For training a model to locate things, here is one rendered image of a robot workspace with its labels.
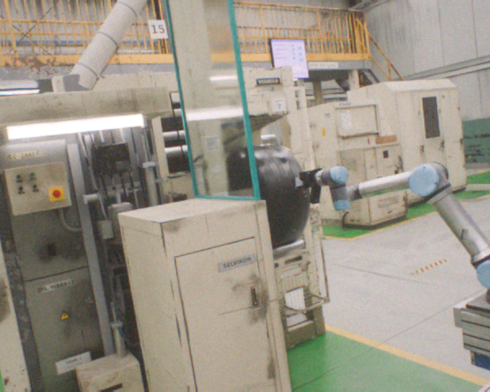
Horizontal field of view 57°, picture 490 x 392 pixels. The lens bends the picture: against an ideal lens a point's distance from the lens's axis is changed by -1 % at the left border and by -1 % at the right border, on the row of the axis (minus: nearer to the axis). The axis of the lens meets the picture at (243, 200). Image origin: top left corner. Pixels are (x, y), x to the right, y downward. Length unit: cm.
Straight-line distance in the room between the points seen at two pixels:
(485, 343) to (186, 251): 129
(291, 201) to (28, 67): 568
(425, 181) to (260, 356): 90
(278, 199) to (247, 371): 90
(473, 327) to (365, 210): 499
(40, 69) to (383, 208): 550
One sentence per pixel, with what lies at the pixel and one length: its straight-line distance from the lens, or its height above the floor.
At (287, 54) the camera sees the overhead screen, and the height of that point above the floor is 266.
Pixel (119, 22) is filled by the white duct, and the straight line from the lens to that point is 256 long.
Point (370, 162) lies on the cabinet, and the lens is 697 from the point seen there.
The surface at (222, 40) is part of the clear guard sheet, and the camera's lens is 172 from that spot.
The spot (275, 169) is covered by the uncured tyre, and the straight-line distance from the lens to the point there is 229.
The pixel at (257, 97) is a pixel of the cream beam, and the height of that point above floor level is 175.
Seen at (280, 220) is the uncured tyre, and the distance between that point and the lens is 228.
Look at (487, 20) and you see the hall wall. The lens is 1446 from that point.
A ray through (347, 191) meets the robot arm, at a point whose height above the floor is 121.
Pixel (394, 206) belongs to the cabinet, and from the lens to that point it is 738.
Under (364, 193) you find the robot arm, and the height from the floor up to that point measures 119.
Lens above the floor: 146
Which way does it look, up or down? 6 degrees down
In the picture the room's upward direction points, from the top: 8 degrees counter-clockwise
